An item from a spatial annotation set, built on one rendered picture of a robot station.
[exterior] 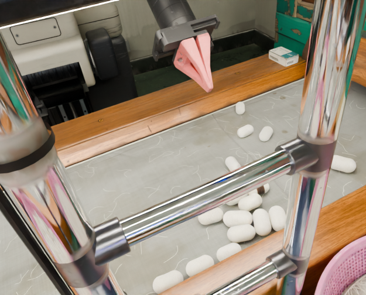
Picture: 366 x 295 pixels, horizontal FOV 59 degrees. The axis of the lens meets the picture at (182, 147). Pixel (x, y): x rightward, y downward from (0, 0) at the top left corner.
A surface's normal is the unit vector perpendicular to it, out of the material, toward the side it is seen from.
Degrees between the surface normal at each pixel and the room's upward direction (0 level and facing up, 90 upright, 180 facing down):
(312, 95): 90
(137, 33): 91
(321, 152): 90
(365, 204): 0
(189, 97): 0
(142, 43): 88
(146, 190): 0
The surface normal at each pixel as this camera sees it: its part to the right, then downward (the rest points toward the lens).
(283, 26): -0.89, 0.36
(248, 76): -0.11, -0.77
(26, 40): 0.36, 0.66
